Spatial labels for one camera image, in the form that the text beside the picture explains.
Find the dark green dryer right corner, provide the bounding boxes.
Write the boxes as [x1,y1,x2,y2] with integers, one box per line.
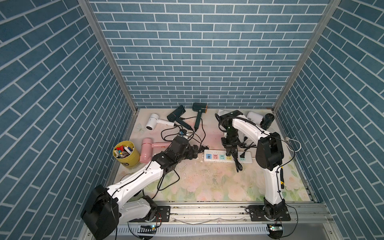
[260,113,275,130]

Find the white wall cable connector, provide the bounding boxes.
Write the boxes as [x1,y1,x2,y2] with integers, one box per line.
[284,137,302,153]

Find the black power cord with plug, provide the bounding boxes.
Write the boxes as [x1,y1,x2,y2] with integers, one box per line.
[215,113,259,173]

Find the dark green dryer angled nozzle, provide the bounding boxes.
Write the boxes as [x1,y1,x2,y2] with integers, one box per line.
[167,105,194,131]

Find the white folding hair dryer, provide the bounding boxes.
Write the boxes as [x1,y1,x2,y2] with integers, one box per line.
[218,110,230,116]

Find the dark green dryer centre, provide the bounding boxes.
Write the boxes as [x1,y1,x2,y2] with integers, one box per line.
[192,103,208,132]

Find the white glossy hair dryer right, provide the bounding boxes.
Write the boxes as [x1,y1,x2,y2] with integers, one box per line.
[247,112,264,125]

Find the white hair dryer far left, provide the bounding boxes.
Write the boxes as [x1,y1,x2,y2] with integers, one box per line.
[146,114,175,131]

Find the pink hair dryer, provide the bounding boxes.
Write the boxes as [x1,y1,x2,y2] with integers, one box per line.
[140,138,171,164]

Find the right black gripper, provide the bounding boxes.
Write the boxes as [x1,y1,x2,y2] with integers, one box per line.
[220,130,239,155]

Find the white power strip coloured sockets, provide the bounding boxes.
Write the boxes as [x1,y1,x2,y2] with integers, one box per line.
[203,150,253,164]

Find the yellow cup of pens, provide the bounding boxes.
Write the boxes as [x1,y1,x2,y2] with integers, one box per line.
[113,141,140,168]

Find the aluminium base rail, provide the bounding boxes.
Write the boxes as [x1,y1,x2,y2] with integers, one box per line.
[107,202,340,240]

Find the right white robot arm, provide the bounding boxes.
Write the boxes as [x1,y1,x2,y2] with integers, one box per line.
[215,110,286,221]

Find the yellow black utility knife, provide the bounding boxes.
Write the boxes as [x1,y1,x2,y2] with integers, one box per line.
[279,167,285,190]

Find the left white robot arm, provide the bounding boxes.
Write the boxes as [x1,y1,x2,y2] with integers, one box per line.
[80,136,199,240]

